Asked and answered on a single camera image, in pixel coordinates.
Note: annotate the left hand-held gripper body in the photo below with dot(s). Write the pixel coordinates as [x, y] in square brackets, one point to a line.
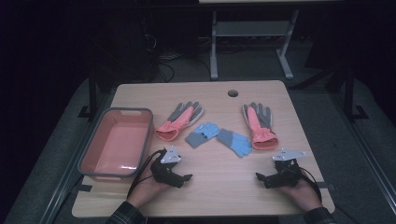
[169, 155]

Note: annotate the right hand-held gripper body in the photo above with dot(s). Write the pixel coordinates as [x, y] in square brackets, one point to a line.
[288, 171]

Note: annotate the pink and grey glove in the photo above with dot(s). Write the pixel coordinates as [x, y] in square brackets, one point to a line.
[260, 127]
[180, 123]

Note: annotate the pink basket with grey rim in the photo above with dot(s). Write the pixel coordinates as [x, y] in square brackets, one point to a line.
[116, 146]

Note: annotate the person's right hand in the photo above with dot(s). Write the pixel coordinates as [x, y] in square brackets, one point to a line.
[303, 194]

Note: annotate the person's left hand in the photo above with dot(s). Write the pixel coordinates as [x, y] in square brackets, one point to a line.
[146, 191]

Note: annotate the black tape strip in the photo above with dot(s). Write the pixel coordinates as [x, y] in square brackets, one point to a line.
[84, 188]
[327, 186]

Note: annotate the round table grommet hole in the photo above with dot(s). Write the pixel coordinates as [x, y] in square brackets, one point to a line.
[233, 93]

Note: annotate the grey metal rail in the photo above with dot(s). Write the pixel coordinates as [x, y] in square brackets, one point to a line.
[364, 146]
[74, 161]

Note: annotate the black metal stand post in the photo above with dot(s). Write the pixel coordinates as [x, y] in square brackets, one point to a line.
[92, 93]
[350, 93]

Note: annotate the grey metal stand frame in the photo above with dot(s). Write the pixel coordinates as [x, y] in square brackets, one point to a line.
[252, 29]

